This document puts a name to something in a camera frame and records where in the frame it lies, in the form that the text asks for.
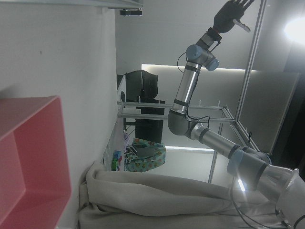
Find aluminium profile frame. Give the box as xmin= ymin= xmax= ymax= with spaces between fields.
xmin=116 ymin=0 xmax=271 ymax=184

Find beige cloth curtain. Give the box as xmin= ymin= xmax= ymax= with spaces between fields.
xmin=78 ymin=162 xmax=286 ymax=229

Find white wire grid panel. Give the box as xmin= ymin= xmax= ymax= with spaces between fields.
xmin=102 ymin=119 xmax=129 ymax=171

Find small colourful toys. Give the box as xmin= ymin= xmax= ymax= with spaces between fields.
xmin=111 ymin=150 xmax=122 ymax=171

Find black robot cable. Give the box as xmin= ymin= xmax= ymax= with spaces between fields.
xmin=230 ymin=171 xmax=305 ymax=229

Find pink plastic basket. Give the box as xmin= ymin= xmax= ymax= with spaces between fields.
xmin=0 ymin=95 xmax=72 ymax=229

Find colourful patterned bag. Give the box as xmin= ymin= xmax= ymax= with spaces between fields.
xmin=123 ymin=138 xmax=166 ymax=173

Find black office chair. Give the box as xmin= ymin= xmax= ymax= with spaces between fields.
xmin=125 ymin=70 xmax=165 ymax=146

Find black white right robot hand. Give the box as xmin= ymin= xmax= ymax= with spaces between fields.
xmin=212 ymin=0 xmax=251 ymax=34

